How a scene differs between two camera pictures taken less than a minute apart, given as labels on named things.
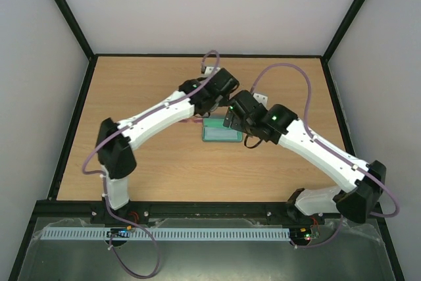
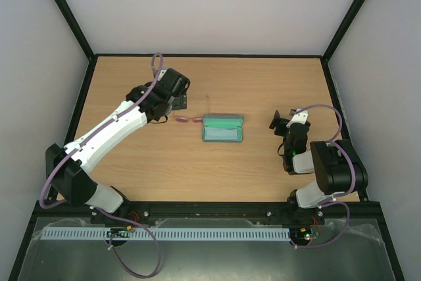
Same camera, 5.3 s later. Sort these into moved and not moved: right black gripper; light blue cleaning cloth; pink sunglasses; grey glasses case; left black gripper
Moved: right black gripper; left black gripper
Not moved: light blue cleaning cloth; pink sunglasses; grey glasses case
